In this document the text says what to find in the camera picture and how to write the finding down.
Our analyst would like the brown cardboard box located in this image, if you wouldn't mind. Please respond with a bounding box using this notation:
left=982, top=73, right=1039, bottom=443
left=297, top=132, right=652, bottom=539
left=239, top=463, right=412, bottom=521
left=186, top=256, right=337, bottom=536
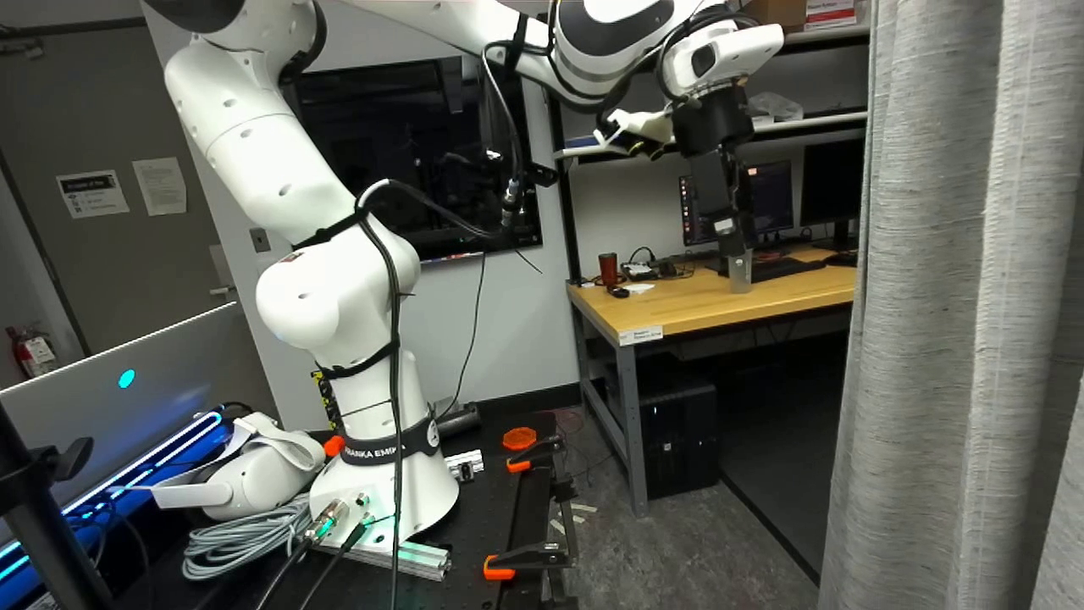
left=734, top=0, right=812, bottom=35

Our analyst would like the silver laptop with blue glow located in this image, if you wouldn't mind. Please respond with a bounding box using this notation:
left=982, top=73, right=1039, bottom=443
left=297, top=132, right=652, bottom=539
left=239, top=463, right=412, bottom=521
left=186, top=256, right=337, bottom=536
left=0, top=298, right=282, bottom=610

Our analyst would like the white printed door sign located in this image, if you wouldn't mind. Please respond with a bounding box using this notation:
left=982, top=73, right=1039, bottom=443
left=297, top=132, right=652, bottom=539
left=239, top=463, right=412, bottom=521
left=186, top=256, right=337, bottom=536
left=56, top=164, right=131, bottom=224

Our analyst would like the black tripod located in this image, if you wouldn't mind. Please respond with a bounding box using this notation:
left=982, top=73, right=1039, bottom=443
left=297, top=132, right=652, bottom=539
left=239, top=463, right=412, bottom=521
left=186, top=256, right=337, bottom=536
left=0, top=402, right=118, bottom=610

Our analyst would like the grey fabric curtain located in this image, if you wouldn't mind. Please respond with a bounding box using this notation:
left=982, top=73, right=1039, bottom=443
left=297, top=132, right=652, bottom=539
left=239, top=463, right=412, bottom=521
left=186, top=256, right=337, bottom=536
left=817, top=0, right=1084, bottom=610

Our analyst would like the wooden top workbench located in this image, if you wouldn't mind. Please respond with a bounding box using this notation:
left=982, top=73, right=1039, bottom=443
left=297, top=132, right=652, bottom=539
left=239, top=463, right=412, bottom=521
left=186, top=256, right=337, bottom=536
left=567, top=256, right=865, bottom=517

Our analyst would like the black keyboard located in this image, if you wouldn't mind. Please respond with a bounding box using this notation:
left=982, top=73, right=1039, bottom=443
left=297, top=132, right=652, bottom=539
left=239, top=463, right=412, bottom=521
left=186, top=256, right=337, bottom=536
left=748, top=253, right=839, bottom=283

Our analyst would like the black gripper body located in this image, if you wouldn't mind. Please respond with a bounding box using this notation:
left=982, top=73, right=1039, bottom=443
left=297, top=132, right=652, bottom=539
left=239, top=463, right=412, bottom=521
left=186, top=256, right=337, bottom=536
left=676, top=84, right=758, bottom=228

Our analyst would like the black computer tower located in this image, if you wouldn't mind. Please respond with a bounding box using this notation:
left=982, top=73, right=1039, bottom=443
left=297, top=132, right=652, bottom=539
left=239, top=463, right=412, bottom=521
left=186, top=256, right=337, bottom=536
left=636, top=379, right=721, bottom=500

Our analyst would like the grey door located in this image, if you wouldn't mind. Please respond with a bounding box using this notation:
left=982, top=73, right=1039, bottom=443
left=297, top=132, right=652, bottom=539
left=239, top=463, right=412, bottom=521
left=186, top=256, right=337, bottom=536
left=0, top=12, right=244, bottom=356

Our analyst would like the white VR headset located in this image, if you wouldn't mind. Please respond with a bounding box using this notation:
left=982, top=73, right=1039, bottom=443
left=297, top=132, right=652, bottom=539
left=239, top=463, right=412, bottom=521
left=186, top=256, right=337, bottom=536
left=148, top=408, right=333, bottom=524

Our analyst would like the grey coiled cable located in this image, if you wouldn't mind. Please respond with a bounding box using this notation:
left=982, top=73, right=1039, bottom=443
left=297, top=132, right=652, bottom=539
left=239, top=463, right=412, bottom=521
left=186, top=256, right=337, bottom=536
left=179, top=495, right=328, bottom=587

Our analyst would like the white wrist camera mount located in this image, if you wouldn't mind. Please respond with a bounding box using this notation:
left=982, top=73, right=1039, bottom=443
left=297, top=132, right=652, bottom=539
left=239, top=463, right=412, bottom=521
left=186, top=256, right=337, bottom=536
left=586, top=102, right=681, bottom=152

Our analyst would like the black workbench monitor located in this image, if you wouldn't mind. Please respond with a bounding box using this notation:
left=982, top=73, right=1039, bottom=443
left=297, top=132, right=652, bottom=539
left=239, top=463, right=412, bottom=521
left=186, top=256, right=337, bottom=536
left=678, top=154, right=798, bottom=253
left=799, top=132, right=868, bottom=246

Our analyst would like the orange black bar clamp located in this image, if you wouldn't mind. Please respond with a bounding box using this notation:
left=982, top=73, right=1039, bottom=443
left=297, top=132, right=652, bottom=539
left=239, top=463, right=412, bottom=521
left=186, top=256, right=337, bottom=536
left=477, top=539, right=577, bottom=594
left=499, top=423, right=571, bottom=477

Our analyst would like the plain white paper sheet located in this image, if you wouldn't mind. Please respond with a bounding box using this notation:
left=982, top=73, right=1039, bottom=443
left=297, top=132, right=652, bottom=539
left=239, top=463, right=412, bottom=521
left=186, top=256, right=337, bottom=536
left=128, top=154, right=193, bottom=221

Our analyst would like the black wall monitor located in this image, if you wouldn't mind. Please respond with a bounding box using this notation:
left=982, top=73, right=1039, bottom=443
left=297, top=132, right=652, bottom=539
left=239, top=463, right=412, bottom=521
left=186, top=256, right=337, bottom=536
left=277, top=53, right=545, bottom=268

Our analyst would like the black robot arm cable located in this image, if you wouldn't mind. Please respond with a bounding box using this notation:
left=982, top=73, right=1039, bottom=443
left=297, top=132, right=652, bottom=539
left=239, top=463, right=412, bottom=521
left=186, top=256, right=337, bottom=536
left=282, top=29, right=740, bottom=610

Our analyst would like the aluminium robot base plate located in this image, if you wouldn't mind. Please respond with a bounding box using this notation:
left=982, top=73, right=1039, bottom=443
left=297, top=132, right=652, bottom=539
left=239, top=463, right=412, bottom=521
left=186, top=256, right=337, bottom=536
left=305, top=507, right=458, bottom=587

